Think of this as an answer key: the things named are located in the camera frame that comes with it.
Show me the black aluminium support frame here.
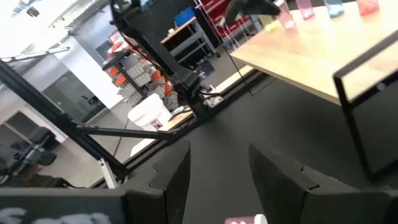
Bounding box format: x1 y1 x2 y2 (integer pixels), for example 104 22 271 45
0 58 200 191

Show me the black table mat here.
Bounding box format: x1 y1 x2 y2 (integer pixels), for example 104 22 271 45
124 70 398 224

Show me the red tool cabinet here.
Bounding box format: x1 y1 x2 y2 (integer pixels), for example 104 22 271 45
194 0 261 43

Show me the red cup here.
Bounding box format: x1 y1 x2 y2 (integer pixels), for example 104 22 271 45
356 0 381 17

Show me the blue bin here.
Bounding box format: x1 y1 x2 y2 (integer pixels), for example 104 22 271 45
173 6 197 27

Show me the person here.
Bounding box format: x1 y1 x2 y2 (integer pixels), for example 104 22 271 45
0 143 77 189

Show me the teal pill bottle white cap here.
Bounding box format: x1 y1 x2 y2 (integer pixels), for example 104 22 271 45
323 0 346 19

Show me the yellow pill bottle white cap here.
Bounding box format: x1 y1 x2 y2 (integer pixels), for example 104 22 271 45
258 14 281 32

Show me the rack of grey orange bins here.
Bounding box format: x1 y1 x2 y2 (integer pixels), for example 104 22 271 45
101 42 180 110

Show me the white bucket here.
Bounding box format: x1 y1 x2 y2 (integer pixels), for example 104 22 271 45
126 93 174 132

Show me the ceiling lamp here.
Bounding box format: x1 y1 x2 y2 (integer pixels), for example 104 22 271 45
25 6 41 18

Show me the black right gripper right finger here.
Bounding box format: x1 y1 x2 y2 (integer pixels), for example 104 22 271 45
248 143 386 224

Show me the grey workbench wooden top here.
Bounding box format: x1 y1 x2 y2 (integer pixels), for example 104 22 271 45
160 16 221 68

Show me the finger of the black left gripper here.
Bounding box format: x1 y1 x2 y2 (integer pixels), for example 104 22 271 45
257 0 282 16

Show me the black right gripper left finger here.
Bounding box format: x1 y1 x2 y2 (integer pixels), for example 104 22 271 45
123 139 192 224

